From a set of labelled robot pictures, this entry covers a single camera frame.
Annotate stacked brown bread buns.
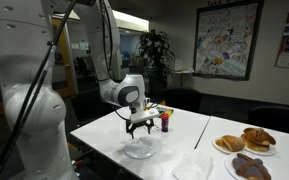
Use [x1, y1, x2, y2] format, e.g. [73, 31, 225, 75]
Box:
[240, 127, 277, 153]

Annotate small white side table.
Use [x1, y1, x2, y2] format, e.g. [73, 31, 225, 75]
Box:
[171, 67, 196, 88]

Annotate golden croissant bread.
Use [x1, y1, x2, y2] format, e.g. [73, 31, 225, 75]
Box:
[215, 134, 246, 153]

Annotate dark brown crossed bread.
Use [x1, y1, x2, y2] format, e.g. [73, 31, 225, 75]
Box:
[232, 152, 272, 180]

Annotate framed colourful drawing poster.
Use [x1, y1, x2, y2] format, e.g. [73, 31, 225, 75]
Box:
[192, 0, 266, 82]

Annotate white paper napkin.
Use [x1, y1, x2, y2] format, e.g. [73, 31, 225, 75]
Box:
[171, 148, 215, 180]

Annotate thin black forearm cable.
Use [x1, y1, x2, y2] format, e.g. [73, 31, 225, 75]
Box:
[98, 0, 132, 123]

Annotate green potted plant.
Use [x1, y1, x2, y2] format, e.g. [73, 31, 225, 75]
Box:
[136, 28, 177, 98]

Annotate white round plate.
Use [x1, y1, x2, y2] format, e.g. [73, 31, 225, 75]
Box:
[211, 135, 247, 155]
[242, 141, 278, 157]
[223, 153, 274, 180]

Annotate long thick black cable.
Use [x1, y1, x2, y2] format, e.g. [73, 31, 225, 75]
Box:
[0, 0, 80, 180]

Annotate white pinned paper sheet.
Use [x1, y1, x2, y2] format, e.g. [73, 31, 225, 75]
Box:
[275, 52, 289, 69]

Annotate white standing paper sign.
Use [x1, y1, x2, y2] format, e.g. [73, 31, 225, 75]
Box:
[174, 58, 184, 72]

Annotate clear round glass lid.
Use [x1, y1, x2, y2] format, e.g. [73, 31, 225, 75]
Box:
[123, 138, 159, 160]

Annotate wooden door frame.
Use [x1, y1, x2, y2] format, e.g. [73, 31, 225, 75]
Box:
[50, 18, 80, 100]

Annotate yellow green crayon box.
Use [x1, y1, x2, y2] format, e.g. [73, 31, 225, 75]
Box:
[144, 103, 175, 118]

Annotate purple bottle with red cap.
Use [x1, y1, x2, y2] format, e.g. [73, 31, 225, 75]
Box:
[160, 113, 171, 133]

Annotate black office chair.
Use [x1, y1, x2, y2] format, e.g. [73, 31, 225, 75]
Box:
[70, 88, 118, 129]
[163, 86, 204, 114]
[247, 105, 289, 138]

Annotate cut crystal glass jar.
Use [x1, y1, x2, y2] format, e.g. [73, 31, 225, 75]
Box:
[128, 135, 154, 155]

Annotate bright ceiling light strip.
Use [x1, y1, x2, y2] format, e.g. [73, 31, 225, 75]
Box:
[111, 9, 150, 33]

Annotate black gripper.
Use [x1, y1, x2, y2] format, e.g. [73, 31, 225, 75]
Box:
[125, 118, 156, 139]

